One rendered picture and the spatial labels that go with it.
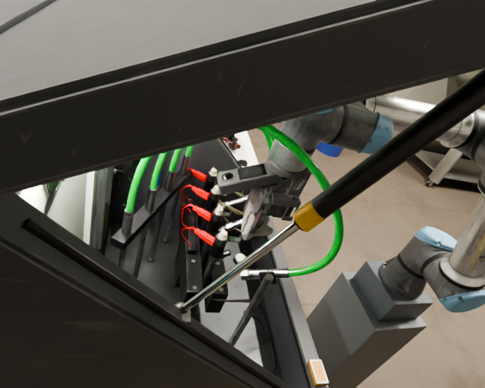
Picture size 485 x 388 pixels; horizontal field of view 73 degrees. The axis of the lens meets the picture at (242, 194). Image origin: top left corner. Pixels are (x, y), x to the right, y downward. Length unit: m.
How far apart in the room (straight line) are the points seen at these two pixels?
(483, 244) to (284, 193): 0.53
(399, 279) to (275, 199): 0.69
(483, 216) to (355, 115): 0.46
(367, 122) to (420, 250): 0.64
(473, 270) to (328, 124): 0.63
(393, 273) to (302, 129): 0.77
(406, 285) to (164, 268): 0.78
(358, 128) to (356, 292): 0.81
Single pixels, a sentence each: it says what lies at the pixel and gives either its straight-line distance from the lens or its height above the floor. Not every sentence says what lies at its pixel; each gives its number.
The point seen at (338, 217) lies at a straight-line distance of 0.54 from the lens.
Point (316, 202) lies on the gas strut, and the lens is 0.26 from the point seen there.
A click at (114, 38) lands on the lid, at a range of 0.20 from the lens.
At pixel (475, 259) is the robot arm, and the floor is 1.20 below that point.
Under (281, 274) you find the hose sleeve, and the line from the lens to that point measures 0.63.
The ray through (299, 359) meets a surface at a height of 0.93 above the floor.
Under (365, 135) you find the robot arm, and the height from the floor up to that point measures 1.43.
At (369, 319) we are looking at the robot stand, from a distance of 1.25.
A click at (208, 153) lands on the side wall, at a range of 0.95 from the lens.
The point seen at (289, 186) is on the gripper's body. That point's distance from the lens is 0.65.
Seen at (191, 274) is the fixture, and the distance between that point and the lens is 0.81.
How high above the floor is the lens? 1.60
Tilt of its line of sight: 34 degrees down
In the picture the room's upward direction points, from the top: 22 degrees clockwise
